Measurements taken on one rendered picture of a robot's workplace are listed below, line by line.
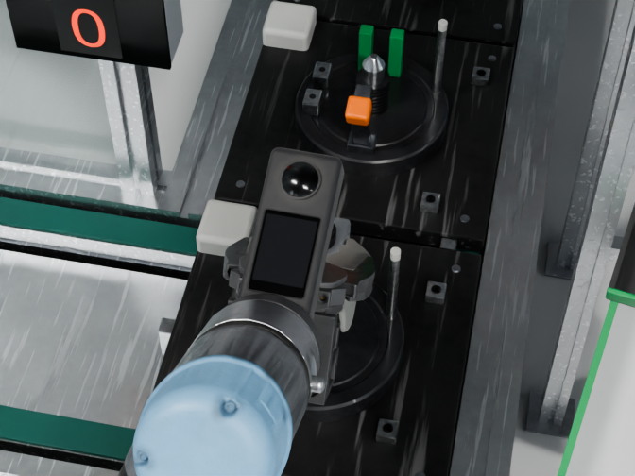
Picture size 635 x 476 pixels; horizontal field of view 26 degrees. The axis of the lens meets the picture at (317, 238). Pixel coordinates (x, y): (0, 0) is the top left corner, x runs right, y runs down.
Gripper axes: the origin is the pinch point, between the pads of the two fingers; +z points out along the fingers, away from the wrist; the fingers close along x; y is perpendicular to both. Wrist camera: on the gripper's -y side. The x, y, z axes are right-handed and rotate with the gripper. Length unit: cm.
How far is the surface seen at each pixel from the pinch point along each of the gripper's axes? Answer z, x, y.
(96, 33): 1.4, -18.2, -12.5
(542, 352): 22.7, 18.8, 13.8
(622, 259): -11.7, 20.7, -5.1
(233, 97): 29.6, -13.2, -3.9
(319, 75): 27.1, -4.9, -7.6
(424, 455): 1.3, 10.1, 16.1
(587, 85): 50, 20, -7
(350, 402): 2.0, 3.8, 13.2
